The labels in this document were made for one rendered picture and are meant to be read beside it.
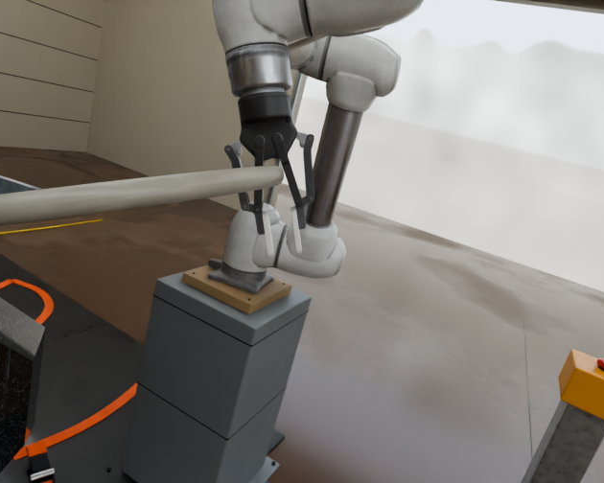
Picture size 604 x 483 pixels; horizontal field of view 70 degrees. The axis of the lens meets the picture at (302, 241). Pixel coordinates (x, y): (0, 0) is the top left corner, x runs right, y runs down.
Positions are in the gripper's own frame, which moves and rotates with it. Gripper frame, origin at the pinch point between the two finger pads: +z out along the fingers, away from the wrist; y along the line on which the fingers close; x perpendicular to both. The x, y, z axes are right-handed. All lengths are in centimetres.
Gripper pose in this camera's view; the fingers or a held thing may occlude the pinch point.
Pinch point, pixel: (282, 233)
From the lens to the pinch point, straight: 65.9
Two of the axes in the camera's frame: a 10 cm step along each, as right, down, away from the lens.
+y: -9.9, 1.3, 0.2
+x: 0.1, 1.6, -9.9
